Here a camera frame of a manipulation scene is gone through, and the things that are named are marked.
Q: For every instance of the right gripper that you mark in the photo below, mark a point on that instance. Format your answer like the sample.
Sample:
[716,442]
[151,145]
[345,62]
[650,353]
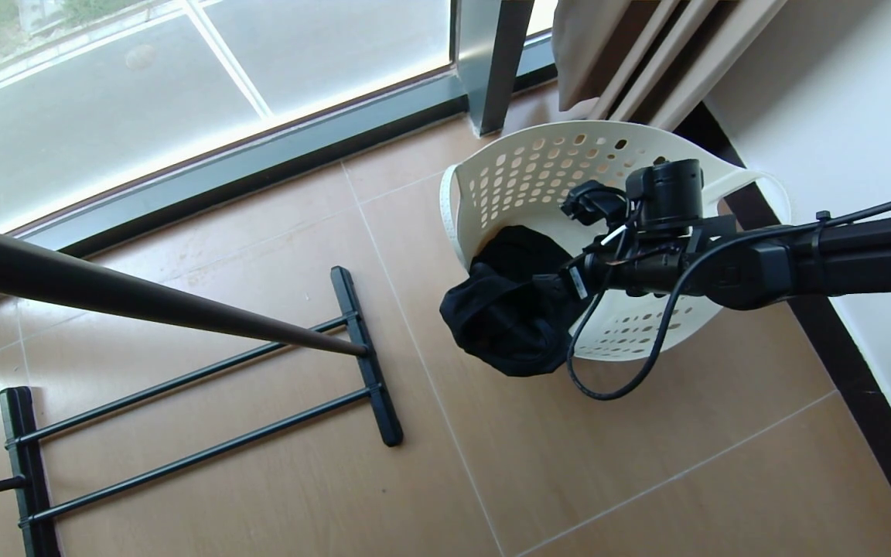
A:
[604,275]

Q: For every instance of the heap of clothes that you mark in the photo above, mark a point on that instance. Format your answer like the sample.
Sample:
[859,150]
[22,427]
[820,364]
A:
[507,325]

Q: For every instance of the white laundry basket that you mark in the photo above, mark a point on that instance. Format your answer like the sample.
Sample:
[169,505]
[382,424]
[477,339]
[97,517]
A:
[523,170]

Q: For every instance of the black clothes rack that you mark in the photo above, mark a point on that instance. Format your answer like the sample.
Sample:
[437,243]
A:
[105,286]

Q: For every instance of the brown curtain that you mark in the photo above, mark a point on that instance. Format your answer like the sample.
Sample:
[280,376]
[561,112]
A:
[592,46]

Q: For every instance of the window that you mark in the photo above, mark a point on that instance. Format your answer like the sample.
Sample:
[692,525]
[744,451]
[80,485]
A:
[105,116]

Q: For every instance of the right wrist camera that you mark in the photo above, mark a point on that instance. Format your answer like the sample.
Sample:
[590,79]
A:
[592,201]

